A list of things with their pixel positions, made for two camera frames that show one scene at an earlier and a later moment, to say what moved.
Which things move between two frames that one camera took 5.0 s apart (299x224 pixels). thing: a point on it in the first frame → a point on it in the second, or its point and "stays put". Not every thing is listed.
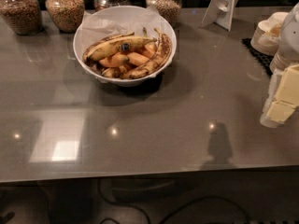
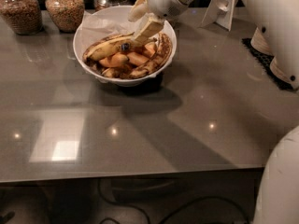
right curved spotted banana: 161,56 stays put
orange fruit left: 115,60 stays put
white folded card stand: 222,5 stays put
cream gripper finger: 277,114 → 151,25
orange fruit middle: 136,58 stays put
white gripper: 291,37 → 163,0
